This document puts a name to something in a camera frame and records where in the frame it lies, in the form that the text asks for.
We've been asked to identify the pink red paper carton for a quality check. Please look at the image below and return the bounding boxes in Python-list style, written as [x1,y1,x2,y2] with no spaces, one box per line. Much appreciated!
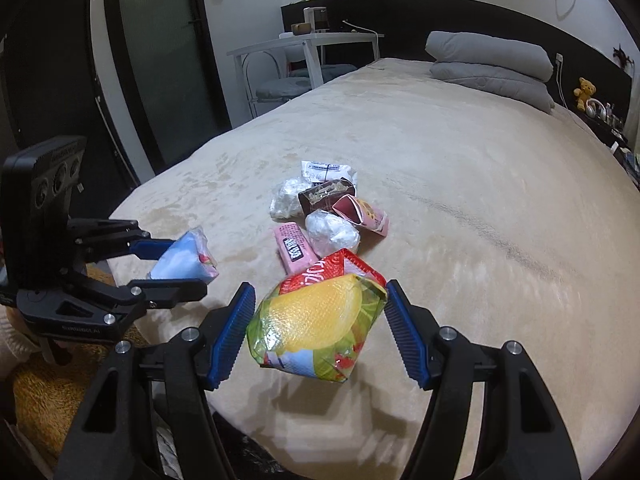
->
[332,195,390,237]

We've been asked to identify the white desk cable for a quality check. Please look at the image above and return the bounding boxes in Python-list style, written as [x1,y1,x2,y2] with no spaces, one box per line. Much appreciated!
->
[342,20,381,58]

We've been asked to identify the black wardrobe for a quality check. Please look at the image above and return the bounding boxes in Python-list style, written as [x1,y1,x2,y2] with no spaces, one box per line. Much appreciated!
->
[0,0,143,201]

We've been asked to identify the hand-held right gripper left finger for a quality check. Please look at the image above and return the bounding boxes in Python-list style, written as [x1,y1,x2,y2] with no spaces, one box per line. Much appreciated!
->
[57,281,257,480]

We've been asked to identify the small boxy appliance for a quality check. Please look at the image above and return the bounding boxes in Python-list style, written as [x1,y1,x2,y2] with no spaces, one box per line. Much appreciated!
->
[303,6,328,33]

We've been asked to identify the bed with beige blanket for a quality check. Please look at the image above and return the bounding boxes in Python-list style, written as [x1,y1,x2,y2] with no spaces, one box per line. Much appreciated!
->
[107,57,640,480]

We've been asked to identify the mustard fuzzy cloth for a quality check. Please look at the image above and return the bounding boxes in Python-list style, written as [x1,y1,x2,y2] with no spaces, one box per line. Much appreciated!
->
[10,265,151,461]

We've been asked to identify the frosted glass door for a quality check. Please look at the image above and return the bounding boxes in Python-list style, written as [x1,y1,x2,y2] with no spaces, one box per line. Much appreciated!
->
[102,0,233,181]

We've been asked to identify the chair with grey cushion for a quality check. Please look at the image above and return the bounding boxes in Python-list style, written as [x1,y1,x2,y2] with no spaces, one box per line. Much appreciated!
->
[289,60,358,85]
[245,52,313,111]

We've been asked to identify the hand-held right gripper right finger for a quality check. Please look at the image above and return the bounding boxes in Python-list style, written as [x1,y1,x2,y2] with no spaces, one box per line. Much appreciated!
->
[385,280,583,480]

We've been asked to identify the yellow green snack bag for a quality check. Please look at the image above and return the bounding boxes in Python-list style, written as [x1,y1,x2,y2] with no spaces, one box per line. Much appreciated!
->
[246,248,388,384]

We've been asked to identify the light blue snack packet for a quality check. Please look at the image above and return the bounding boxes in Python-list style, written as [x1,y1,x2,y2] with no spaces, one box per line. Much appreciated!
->
[146,226,220,282]

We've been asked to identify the white labelled plastic packet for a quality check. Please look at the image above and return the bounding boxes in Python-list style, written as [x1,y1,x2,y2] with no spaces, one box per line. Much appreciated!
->
[301,160,359,188]

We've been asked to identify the brown snack packet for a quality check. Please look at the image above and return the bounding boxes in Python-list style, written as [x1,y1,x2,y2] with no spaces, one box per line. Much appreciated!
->
[298,178,357,217]

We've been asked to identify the white charger cable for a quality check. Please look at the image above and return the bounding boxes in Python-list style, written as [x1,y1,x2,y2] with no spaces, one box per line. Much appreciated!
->
[553,53,569,109]

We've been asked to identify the crumpled white plastic bag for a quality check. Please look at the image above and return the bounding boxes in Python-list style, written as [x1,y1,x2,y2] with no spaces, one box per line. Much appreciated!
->
[270,177,313,220]
[305,210,361,257]

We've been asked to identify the cluttered dark bedside shelf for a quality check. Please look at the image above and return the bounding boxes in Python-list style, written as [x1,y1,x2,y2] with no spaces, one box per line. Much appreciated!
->
[575,102,640,181]

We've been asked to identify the white desk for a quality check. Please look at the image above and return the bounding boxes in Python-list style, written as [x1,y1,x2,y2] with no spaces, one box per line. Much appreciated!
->
[226,32,386,121]

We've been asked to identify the black headboard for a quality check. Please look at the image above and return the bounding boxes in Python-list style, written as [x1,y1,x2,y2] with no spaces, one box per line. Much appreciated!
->
[281,0,633,111]

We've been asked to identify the grey folded quilt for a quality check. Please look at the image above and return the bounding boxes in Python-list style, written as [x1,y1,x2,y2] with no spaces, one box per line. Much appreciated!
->
[430,62,556,112]
[425,31,554,82]

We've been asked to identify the pink snack packet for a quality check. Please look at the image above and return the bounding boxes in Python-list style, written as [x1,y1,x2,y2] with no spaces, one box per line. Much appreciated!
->
[273,223,319,276]

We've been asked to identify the yellow teddy bear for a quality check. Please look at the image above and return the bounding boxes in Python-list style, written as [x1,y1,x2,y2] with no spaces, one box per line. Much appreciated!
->
[573,77,598,111]

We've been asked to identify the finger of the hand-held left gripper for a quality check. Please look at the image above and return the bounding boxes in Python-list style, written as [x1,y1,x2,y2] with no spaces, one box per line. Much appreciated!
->
[62,279,208,326]
[65,218,178,266]

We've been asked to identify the person's left forearm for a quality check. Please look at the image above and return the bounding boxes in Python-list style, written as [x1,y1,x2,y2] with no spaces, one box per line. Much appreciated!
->
[0,306,41,377]

